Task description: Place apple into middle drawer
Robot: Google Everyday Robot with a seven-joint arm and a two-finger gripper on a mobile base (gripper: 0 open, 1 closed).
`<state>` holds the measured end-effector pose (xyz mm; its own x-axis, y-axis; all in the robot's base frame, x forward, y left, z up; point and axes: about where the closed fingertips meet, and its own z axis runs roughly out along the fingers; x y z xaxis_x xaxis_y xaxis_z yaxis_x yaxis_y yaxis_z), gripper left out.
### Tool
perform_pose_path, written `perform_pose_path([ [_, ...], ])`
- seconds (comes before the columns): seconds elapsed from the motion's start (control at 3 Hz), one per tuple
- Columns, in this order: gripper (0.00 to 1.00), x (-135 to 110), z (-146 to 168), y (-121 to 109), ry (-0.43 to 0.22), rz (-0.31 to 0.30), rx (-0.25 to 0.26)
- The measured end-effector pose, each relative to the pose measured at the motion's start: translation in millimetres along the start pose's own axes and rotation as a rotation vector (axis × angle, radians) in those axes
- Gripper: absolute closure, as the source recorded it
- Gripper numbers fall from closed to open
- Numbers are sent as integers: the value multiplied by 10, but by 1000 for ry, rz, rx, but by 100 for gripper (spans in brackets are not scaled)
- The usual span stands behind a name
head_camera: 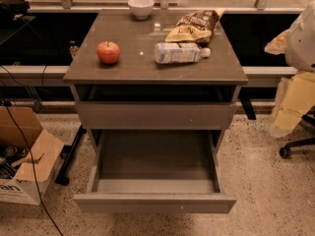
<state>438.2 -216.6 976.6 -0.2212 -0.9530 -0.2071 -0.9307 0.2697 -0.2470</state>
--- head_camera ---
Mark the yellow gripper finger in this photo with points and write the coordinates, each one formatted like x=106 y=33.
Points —
x=277 y=45
x=283 y=122

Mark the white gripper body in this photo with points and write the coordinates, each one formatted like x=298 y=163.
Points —
x=302 y=48

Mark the red apple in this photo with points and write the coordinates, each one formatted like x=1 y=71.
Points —
x=108 y=52

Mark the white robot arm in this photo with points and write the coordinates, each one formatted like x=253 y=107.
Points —
x=299 y=52

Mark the grey drawer cabinet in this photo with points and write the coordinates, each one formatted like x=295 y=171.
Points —
x=137 y=77

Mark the open grey middle drawer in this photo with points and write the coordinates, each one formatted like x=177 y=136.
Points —
x=155 y=171

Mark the closed grey top drawer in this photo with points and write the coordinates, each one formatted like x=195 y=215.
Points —
x=152 y=116

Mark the black office chair base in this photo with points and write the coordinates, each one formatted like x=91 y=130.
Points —
x=285 y=152

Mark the brown chip bag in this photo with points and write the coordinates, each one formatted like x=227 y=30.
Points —
x=197 y=27

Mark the clear plastic water bottle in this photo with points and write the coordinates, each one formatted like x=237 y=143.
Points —
x=173 y=53

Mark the white ceramic bowl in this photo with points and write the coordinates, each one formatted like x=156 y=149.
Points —
x=141 y=9

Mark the black table leg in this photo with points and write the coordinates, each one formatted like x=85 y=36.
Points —
x=67 y=154

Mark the open cardboard box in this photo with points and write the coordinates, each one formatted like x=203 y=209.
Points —
x=29 y=156

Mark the black bag on desk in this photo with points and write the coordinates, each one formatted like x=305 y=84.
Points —
x=12 y=9

